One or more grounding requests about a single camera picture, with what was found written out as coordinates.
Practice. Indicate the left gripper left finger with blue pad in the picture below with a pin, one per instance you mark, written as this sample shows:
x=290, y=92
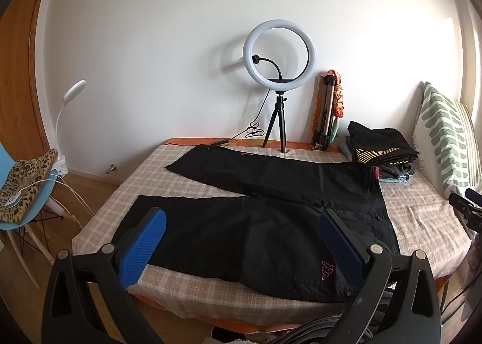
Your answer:
x=69, y=312

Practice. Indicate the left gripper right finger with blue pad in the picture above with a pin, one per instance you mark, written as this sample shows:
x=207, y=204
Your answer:
x=396, y=294

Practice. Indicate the black pants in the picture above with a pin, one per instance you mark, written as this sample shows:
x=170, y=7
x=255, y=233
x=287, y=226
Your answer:
x=264, y=234

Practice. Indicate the plaid beige bed blanket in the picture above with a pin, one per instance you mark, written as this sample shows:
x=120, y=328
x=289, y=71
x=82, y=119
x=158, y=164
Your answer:
x=421, y=218

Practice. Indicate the green white patterned pillow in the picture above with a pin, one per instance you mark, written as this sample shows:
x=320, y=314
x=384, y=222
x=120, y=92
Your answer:
x=448, y=151

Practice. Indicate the metal door stopper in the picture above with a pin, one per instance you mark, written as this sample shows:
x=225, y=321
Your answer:
x=111, y=168

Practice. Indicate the grey folded clothes stack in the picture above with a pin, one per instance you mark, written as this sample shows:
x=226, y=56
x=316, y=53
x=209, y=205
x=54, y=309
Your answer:
x=393, y=173

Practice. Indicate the black folded shirt yellow stripes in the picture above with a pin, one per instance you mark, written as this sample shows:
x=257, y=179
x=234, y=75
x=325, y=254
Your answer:
x=379, y=146

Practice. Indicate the orange floral bed sheet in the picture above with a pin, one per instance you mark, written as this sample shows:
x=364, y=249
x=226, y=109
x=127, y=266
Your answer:
x=238, y=142

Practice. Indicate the folded silver tripod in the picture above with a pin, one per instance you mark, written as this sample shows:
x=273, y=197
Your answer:
x=323, y=122

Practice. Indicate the leopard print cushion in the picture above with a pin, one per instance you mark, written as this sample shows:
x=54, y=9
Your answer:
x=23, y=184

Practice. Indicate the light blue chair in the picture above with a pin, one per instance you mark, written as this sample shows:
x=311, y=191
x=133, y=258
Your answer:
x=43, y=201

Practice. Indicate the black small tripod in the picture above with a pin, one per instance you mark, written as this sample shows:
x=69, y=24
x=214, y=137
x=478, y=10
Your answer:
x=279, y=115

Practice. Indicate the wooden door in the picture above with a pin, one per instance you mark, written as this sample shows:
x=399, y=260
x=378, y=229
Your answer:
x=22, y=131

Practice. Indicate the white clip desk lamp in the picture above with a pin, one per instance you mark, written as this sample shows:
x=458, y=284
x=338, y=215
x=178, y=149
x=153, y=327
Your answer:
x=60, y=166

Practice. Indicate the white ring light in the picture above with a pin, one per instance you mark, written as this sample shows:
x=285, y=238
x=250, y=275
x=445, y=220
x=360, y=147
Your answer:
x=279, y=55

